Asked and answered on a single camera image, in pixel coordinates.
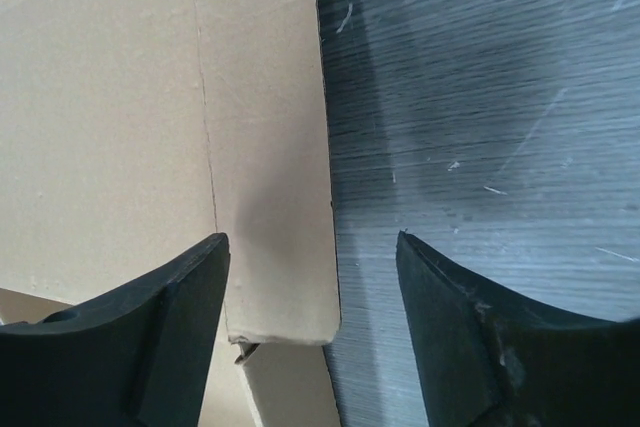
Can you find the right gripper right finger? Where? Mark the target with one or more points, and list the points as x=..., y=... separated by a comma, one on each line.
x=489, y=356

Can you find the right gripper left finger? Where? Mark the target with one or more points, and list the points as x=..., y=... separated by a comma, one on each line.
x=138, y=355

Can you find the cardboard box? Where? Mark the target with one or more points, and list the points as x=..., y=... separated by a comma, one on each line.
x=130, y=130

